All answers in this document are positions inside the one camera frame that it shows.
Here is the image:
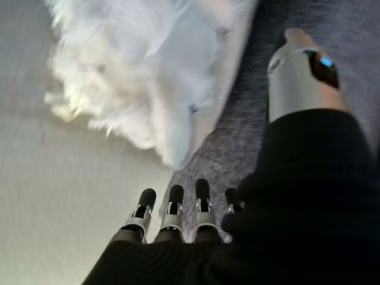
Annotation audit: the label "white fringed cushion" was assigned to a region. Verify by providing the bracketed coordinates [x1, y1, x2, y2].
[44, 0, 259, 170]

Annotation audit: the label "grey fabric armchair sofa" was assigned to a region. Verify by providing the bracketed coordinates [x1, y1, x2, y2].
[157, 0, 380, 244]

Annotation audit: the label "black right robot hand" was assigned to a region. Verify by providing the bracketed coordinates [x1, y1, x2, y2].
[83, 28, 380, 285]

